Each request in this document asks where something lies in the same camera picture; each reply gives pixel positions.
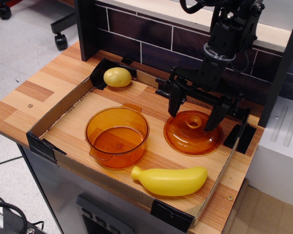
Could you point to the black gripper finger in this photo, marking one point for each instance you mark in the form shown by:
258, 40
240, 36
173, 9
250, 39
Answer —
218, 113
176, 98

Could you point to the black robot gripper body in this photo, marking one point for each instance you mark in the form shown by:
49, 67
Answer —
206, 84

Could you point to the orange transparent pot lid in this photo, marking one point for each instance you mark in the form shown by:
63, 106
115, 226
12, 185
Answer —
186, 134

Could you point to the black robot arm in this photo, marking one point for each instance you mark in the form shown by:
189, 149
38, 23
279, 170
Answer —
232, 31

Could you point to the orange transparent plastic pot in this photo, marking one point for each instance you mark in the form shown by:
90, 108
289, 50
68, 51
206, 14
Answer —
117, 136

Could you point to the yellow toy potato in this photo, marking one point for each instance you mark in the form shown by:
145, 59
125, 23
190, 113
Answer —
117, 77

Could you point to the white toy sink drainboard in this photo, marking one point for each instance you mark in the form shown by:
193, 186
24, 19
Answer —
271, 170

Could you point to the yellow toy banana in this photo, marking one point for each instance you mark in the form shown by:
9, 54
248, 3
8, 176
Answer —
171, 182

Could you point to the black office chair base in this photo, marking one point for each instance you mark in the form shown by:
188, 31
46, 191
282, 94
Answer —
60, 25

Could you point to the grey toy oven front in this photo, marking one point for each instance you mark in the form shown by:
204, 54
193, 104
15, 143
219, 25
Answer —
98, 221

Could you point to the black caster wheel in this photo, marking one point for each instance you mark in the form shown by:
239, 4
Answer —
5, 12

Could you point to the black vertical post right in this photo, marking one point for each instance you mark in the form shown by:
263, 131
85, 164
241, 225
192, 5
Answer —
277, 83

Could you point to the black vertical post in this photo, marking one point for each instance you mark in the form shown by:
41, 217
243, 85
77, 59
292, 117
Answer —
85, 11
277, 83

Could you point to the black vertical post left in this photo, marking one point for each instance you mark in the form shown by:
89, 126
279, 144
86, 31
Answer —
85, 11

